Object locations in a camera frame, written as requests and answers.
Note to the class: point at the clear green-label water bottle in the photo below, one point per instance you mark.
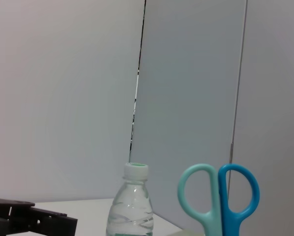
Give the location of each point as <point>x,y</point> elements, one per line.
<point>129,216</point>

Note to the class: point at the blue scissors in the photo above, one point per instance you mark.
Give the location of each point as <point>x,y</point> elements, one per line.
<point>218,216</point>

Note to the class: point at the translucent green fruit bowl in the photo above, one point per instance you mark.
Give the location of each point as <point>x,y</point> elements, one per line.
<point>186,232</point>

